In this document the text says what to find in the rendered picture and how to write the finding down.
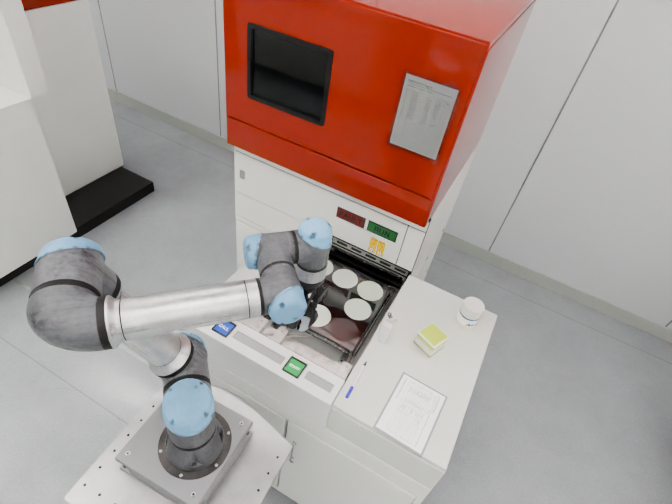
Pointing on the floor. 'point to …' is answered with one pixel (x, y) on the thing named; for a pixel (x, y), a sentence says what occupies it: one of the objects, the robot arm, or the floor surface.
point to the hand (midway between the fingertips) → (298, 329)
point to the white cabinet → (322, 457)
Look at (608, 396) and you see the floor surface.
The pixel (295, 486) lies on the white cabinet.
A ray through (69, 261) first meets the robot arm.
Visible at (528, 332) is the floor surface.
